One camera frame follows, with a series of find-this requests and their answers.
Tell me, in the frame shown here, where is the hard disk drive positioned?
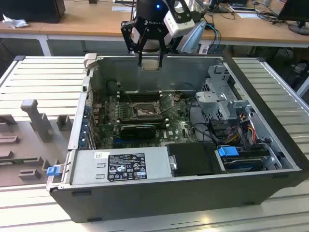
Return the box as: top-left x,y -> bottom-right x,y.
222,154 -> 264,174

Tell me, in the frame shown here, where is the black plastic shroud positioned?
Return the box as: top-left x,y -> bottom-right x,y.
166,142 -> 226,177

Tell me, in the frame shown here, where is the silver CPU plate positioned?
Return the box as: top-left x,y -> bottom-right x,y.
141,58 -> 160,71

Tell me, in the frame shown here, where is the metal drive cage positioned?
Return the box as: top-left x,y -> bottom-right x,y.
195,64 -> 254,122

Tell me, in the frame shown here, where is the green RAM stick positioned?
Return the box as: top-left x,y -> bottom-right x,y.
0,158 -> 28,166

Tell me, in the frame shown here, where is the blue expansion slot retainer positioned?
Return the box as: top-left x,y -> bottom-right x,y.
81,104 -> 91,148

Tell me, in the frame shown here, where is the metal socket cover frame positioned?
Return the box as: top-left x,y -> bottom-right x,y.
156,94 -> 176,114

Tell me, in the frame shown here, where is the black open PC case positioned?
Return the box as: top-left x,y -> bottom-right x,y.
45,53 -> 305,224

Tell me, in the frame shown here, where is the long wooden desk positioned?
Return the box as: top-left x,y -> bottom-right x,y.
0,0 -> 309,48

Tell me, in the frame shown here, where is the crumpled white paper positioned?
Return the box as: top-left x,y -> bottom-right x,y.
2,13 -> 30,29

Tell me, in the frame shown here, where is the grey case handle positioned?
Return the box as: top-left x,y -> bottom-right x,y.
83,53 -> 98,72

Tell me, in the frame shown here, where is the grey parts rack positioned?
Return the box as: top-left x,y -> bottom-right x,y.
0,99 -> 75,187

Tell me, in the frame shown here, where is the black monitor with stand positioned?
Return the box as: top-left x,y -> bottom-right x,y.
277,0 -> 309,36

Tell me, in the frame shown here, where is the blue disk carrier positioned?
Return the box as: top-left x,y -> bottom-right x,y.
217,145 -> 239,165

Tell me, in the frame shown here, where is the pale blue teach pendant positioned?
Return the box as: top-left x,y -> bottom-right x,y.
181,21 -> 207,54

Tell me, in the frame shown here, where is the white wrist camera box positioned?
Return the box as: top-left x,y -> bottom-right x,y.
163,0 -> 195,38

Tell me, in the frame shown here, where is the green motherboard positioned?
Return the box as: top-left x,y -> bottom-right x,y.
93,93 -> 201,149

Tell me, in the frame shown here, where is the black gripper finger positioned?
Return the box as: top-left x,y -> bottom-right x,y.
120,20 -> 149,68
154,28 -> 170,72

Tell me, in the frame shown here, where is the black graphics card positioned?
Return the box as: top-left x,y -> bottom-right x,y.
119,124 -> 157,140

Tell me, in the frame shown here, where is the blue cable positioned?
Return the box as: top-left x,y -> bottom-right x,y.
206,22 -> 222,49

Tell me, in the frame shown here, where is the black computer tower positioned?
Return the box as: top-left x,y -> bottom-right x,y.
0,0 -> 66,24

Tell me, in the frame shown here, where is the coloured power wire bundle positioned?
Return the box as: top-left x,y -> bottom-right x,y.
225,113 -> 257,146

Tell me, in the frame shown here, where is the grey power supply unit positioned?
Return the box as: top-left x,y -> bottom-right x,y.
69,146 -> 173,186

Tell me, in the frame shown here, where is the CPU socket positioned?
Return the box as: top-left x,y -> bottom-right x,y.
131,101 -> 162,118

